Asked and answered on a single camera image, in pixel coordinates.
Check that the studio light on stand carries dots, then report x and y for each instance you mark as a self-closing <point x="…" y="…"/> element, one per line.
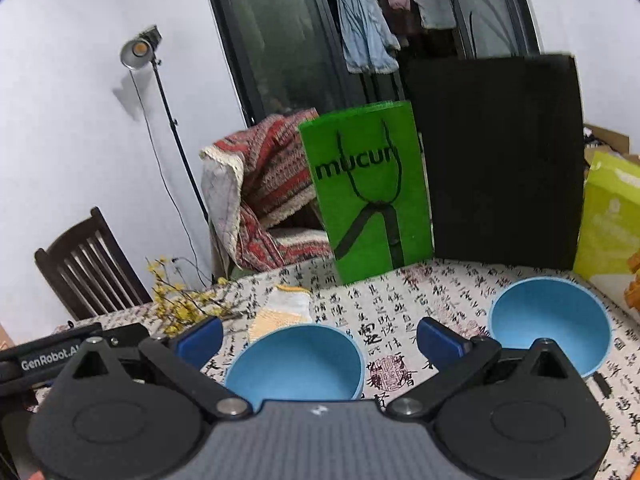
<point x="137" y="52"/>

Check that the black paper bag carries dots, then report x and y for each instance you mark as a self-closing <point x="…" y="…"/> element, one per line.
<point x="500" y="160"/>

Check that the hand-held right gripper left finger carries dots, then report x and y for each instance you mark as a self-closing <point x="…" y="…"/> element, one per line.
<point x="200" y="340"/>

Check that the hanging blue garment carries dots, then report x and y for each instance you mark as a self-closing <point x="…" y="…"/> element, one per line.
<point x="365" y="25"/>

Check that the large blue bowl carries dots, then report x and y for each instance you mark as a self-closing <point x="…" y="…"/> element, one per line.
<point x="300" y="360"/>

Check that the white lace-trimmed cloth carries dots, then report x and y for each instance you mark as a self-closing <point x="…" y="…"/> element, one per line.
<point x="225" y="200"/>

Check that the yellow blossom branches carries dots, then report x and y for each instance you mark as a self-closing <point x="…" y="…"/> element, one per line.
<point x="167" y="310"/>

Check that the brown cardboard box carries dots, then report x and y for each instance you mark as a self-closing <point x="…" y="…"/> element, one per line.
<point x="607" y="140"/>

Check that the dark sliding glass door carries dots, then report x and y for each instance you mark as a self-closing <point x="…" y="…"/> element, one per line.
<point x="280" y="35"/>

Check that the dark wooden chair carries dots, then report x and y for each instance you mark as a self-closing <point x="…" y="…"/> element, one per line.
<point x="67" y="237"/>

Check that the calligraphy print tablecloth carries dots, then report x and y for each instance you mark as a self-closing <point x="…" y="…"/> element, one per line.
<point x="385" y="305"/>

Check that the white yellow-dotted work glove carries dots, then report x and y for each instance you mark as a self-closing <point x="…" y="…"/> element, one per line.
<point x="285" y="310"/>

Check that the green paper bag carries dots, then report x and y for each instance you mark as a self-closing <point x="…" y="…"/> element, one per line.
<point x="345" y="205"/>

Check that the yellow-green snack box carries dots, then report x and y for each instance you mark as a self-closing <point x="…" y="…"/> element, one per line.
<point x="605" y="220"/>

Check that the medium blue bowl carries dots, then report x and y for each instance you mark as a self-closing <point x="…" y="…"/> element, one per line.
<point x="545" y="320"/>

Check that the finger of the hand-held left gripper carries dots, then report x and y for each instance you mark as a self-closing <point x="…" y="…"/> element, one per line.
<point x="125" y="336"/>

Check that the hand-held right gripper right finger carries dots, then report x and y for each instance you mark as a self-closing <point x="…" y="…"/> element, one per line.
<point x="440" y="342"/>

